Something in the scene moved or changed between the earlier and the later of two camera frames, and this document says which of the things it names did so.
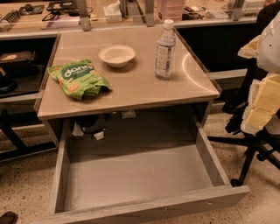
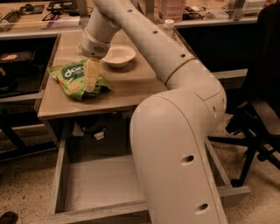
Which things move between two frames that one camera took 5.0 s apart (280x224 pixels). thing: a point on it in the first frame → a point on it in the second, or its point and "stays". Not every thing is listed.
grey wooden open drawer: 133,184 stays
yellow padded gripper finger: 267,101 → 92,70
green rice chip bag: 80,79 stays
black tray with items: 63,6 stays
